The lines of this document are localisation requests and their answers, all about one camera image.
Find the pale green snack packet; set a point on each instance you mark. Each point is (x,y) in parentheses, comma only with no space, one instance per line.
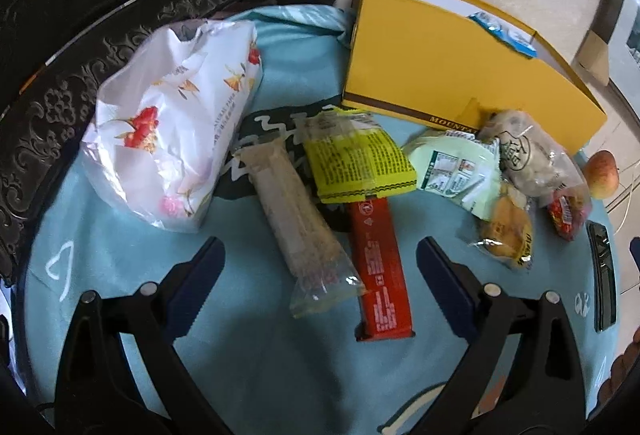
(450,170)

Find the large framed blue painting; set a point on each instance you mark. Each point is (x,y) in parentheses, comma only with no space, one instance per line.
(630,40)

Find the clear packet beige oat bar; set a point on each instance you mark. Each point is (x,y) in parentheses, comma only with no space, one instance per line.
(290,205)

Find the yellow cardboard box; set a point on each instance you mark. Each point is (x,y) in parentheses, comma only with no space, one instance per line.
(425,65)

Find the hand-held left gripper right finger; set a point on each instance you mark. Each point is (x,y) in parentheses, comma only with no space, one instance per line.
(445,290)

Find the teal printed tablecloth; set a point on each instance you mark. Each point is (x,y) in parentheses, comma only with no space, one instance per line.
(250,365)

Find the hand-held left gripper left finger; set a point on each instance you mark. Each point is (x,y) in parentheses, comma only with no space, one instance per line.
(195,287)

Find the blue white snack packet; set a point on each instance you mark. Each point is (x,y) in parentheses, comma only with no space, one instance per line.
(515,37)

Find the small red snack packet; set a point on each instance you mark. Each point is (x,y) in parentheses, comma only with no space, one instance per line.
(565,215)

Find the yellow snack packet black text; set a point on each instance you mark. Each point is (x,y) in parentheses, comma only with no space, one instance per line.
(355,160)

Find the cardboard corner protector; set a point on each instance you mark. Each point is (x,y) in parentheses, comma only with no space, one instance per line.
(592,60)

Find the black remote control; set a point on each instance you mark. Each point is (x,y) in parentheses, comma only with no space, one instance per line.
(602,275)

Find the orange cake packet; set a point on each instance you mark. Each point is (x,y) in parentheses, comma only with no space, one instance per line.
(507,225)

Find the red snack bar packet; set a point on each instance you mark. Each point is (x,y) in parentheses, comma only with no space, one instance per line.
(380,275)

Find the white floral tissue pack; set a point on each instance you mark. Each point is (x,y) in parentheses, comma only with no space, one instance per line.
(170,115)

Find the red yellow apple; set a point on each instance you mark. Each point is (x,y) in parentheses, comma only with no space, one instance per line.
(602,175)

